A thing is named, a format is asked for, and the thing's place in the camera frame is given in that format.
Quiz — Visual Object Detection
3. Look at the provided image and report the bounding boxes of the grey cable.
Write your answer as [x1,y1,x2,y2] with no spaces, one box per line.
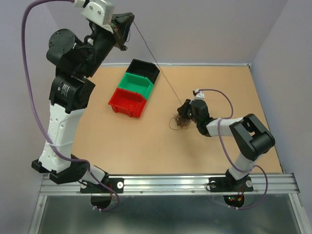
[169,113,192,131]

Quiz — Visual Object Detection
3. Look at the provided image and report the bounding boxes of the black white striped cable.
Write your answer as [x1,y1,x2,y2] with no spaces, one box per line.
[133,20,182,105]

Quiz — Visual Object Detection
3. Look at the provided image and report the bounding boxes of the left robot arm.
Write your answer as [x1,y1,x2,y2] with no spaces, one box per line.
[31,12,135,192]

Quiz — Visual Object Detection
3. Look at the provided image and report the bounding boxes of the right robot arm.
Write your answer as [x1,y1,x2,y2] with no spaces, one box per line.
[177,99,275,192]

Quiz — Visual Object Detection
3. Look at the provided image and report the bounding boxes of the black plastic bin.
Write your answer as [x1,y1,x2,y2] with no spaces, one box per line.
[126,59,160,84]

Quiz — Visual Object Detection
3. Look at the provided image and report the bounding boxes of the red plastic bin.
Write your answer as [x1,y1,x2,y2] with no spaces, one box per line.
[108,88,147,118]

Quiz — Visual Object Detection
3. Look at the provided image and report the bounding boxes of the green plastic bin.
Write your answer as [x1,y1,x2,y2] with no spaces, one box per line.
[117,73,154,100]

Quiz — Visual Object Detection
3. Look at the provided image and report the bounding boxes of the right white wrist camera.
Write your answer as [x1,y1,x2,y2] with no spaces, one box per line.
[193,89,205,100]

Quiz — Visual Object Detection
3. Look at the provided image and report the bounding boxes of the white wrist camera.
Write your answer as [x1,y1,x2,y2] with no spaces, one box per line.
[193,89,205,100]
[73,0,115,33]

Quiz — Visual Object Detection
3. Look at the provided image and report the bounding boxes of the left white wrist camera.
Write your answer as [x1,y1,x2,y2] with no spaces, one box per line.
[73,0,115,33]

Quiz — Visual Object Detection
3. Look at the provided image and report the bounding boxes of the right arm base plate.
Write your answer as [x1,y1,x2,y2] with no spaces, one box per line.
[206,176,254,193]

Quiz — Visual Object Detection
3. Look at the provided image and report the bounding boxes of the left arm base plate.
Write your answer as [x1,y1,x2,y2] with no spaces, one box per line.
[80,177,124,194]

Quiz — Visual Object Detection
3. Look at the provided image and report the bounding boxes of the aluminium mounting rail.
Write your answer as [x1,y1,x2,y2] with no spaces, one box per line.
[39,174,299,196]

